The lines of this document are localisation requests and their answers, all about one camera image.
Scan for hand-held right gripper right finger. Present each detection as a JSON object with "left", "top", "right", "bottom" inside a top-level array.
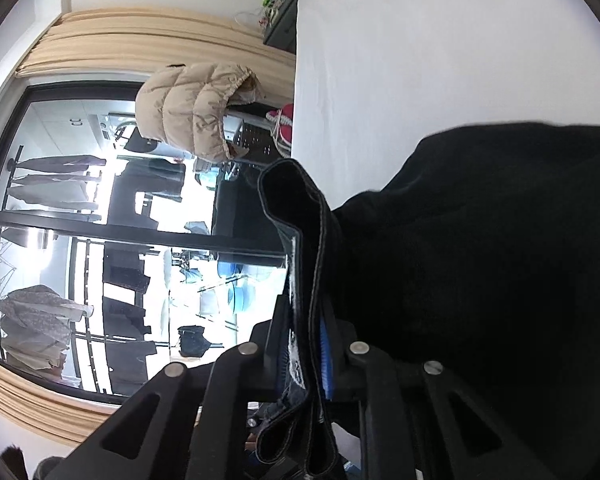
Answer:
[{"left": 320, "top": 310, "right": 546, "bottom": 480}]

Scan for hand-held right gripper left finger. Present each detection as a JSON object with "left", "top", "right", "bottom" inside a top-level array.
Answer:
[{"left": 45, "top": 295, "right": 301, "bottom": 480}]

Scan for black denim pants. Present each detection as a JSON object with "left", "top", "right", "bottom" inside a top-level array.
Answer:
[{"left": 252, "top": 121, "right": 600, "bottom": 480}]

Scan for blue plastic basin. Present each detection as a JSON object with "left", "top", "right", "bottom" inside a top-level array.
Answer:
[{"left": 217, "top": 260, "right": 261, "bottom": 314}]

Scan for dark hanging garment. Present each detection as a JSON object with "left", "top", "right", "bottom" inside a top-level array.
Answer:
[{"left": 102, "top": 250, "right": 157, "bottom": 391}]

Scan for red steam iron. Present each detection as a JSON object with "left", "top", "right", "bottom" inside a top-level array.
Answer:
[{"left": 265, "top": 102, "right": 296, "bottom": 161}]

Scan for floral hanging garment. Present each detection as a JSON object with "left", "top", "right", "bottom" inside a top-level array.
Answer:
[{"left": 0, "top": 285, "right": 93, "bottom": 368}]

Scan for beige puffer jacket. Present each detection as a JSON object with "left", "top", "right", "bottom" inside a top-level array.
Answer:
[{"left": 135, "top": 62, "right": 268, "bottom": 161}]

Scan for beige curtain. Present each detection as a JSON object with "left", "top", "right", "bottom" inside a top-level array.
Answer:
[
  {"left": 0, "top": 345, "right": 126, "bottom": 443},
  {"left": 17, "top": 7, "right": 297, "bottom": 106}
]

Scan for grey hanging garment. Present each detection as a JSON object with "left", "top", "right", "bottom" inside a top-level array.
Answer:
[
  {"left": 16, "top": 155, "right": 108, "bottom": 174},
  {"left": 7, "top": 175, "right": 102, "bottom": 213}
]

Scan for black framed glass door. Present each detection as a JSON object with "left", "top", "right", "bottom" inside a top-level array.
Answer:
[{"left": 0, "top": 82, "right": 301, "bottom": 406}]

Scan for grey nightstand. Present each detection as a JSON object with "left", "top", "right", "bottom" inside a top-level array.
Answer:
[{"left": 262, "top": 0, "right": 301, "bottom": 56}]

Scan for white wire basket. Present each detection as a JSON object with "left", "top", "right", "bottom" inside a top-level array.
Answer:
[{"left": 235, "top": 0, "right": 291, "bottom": 29}]

